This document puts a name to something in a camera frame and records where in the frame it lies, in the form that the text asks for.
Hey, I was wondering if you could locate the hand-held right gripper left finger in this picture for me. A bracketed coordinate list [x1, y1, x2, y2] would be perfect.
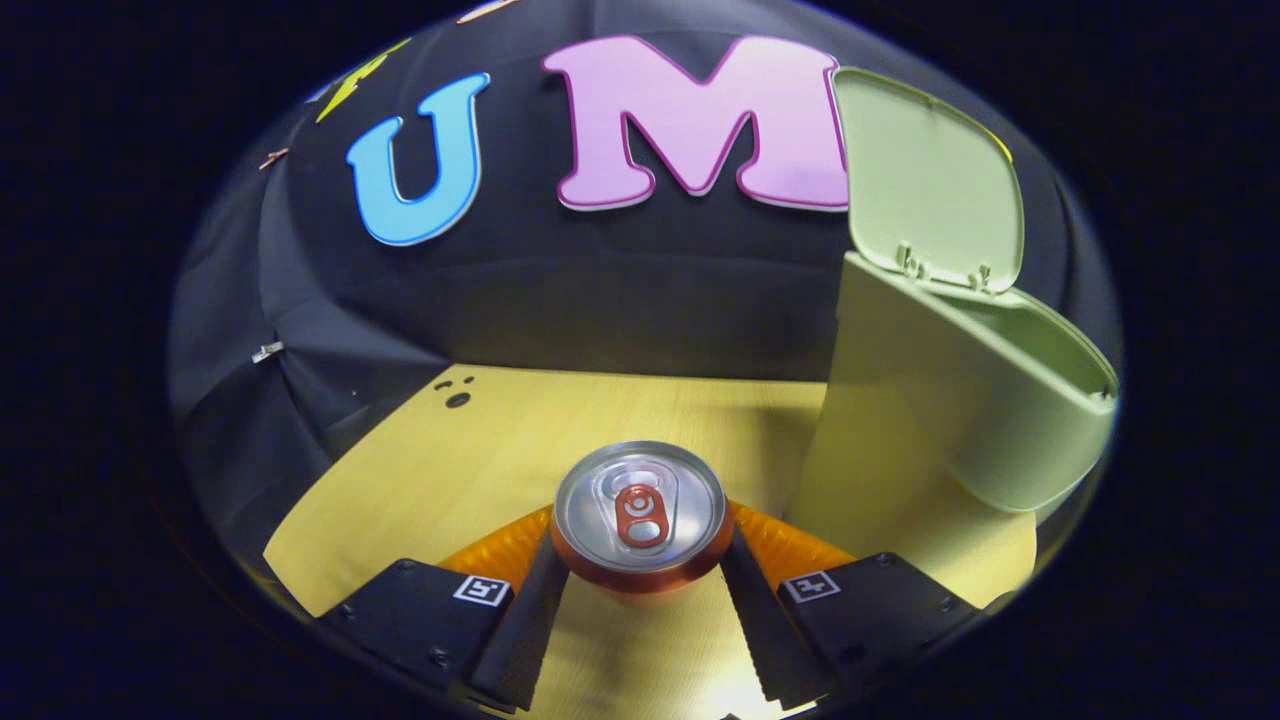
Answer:
[318, 505, 571, 713]

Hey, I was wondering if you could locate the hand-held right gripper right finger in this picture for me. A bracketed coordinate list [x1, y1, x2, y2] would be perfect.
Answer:
[720, 500, 986, 711]

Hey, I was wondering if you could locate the orange pop can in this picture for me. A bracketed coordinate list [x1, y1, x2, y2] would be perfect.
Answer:
[550, 440, 736, 596]

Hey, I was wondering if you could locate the pale green desktop garbage bin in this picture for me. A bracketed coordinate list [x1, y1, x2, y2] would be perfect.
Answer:
[785, 66, 1119, 608]

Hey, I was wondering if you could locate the wooden desktop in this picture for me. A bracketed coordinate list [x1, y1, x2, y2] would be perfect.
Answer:
[262, 363, 1036, 720]

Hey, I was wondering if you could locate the black backdrop cloth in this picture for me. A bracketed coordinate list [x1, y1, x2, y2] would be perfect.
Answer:
[168, 0, 1121, 561]

